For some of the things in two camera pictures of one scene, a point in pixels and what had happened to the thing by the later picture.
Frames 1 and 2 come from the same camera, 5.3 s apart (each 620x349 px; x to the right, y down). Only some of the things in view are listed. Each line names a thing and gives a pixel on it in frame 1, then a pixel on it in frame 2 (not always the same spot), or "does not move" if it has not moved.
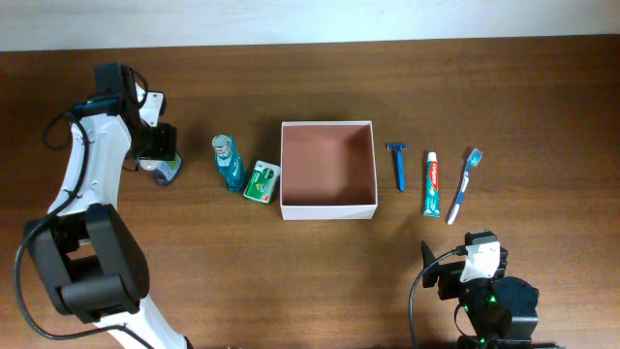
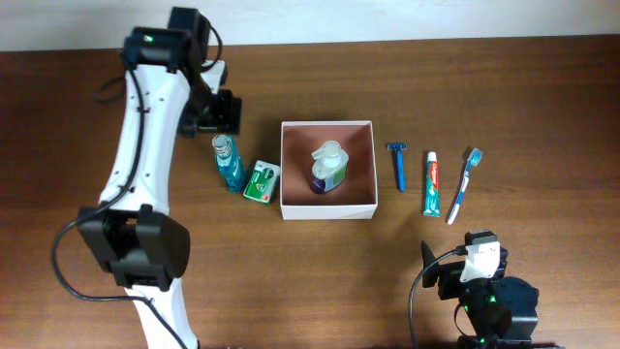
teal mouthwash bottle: x=229 y=162 does not move
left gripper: x=165 y=146 -> x=228 y=118
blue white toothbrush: x=476 y=157 does not move
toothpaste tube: x=432 y=187 does not move
